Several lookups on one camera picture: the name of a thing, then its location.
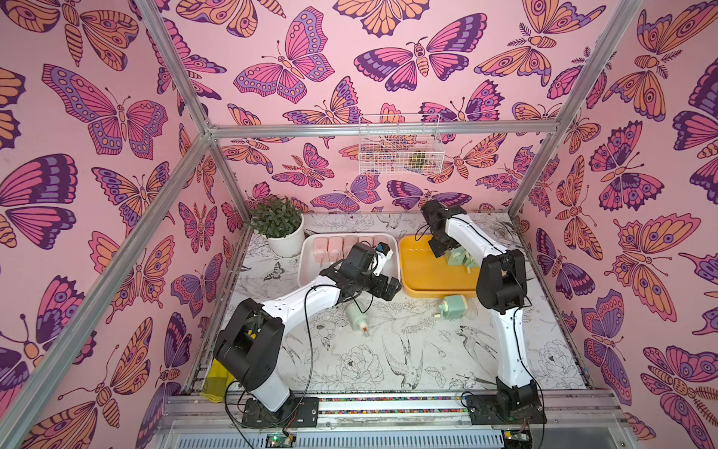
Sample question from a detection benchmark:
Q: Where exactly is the green circuit board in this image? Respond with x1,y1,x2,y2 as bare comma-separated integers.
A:
265,432,297,449

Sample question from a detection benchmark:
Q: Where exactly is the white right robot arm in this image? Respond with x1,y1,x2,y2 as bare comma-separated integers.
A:
421,200,540,413

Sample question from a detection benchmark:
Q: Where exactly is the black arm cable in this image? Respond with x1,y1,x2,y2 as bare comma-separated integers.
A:
223,282,376,449
413,218,546,449

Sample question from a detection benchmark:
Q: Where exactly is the white wire basket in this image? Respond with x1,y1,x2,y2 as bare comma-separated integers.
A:
356,122,445,176

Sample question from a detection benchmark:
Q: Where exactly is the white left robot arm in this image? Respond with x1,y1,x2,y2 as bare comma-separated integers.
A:
213,241,401,415

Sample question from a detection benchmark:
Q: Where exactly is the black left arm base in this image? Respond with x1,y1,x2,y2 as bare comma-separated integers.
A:
241,394,320,430

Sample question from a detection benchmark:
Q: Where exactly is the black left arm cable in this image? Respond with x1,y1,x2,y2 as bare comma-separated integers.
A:
223,282,376,449

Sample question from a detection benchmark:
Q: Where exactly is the white plastic flower pot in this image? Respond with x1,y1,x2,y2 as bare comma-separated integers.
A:
267,217,306,258

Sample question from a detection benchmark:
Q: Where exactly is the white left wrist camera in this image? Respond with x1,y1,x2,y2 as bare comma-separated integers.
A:
372,241,393,276

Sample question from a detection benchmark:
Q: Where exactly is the green leafy plant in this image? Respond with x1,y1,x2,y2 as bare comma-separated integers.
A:
251,198,303,239

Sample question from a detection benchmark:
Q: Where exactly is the pink sharpener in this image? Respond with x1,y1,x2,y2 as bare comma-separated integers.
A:
343,235,358,253
359,236,374,247
312,237,328,265
327,236,344,263

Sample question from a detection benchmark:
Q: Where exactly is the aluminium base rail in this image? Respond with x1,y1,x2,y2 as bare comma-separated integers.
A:
151,390,640,448

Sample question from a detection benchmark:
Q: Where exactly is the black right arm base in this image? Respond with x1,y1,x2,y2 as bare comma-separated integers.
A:
460,379,547,426

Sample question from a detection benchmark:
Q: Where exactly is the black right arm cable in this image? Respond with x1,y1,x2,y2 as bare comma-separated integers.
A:
413,218,546,449

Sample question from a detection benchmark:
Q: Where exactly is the yellow plastic storage box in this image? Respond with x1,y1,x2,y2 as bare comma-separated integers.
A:
398,235,480,299

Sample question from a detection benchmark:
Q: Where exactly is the white plastic storage box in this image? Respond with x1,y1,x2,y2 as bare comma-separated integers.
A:
297,233,402,286

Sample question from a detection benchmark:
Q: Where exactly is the green sharpener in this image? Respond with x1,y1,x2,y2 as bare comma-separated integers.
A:
444,248,472,273
464,253,481,269
347,301,369,338
435,295,467,320

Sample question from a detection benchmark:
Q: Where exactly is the yellow rubber glove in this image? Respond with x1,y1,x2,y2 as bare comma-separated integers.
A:
200,359,236,403

